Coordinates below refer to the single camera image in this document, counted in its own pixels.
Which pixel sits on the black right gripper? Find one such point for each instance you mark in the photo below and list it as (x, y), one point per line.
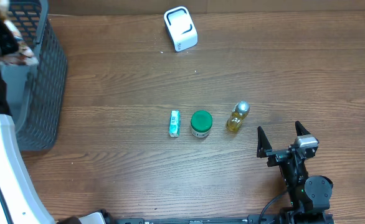
(283, 154)

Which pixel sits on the colourful snack packet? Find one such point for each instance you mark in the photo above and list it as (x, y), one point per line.
(24, 55)

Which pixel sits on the yellow Vim dish soap bottle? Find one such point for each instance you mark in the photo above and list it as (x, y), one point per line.
(239, 113)

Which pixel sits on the green lid white jar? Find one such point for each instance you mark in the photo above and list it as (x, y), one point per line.
(201, 124)

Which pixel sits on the green Kleenex tissue pack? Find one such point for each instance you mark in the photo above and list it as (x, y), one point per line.
(174, 123)

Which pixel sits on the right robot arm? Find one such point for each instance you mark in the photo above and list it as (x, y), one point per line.
(309, 195)

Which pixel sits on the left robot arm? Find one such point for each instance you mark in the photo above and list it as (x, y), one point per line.
(19, 202)

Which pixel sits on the white barcode scanner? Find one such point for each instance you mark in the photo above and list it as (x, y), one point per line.
(180, 27)

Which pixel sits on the grey plastic mesh basket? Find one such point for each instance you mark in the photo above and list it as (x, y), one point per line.
(35, 92)

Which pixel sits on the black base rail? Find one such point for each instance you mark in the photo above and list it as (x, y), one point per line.
(195, 221)

